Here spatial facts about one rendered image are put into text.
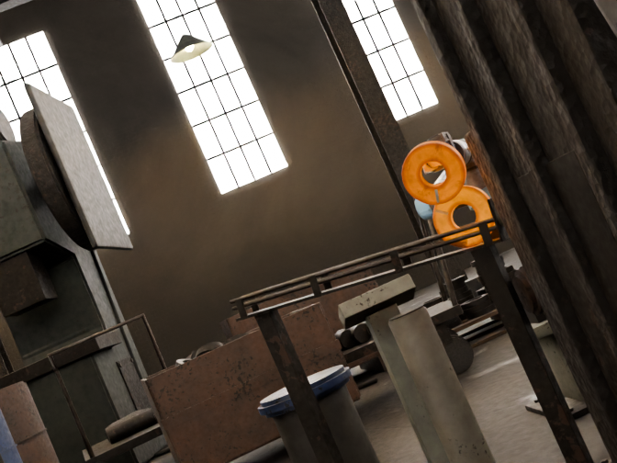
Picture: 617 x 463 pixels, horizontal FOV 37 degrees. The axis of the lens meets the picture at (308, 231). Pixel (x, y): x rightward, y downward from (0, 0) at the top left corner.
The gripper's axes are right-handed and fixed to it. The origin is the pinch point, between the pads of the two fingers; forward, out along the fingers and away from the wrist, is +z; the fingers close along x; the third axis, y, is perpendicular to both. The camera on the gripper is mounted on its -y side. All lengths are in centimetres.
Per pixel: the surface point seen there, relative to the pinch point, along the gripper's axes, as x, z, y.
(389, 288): -43, -42, -23
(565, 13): 53, 66, 4
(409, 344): -38, -28, -40
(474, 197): 4.6, -6.5, -11.4
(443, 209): -3.7, -5.5, -10.7
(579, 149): 45, 59, -15
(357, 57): -285, -756, 230
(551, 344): -17, -80, -61
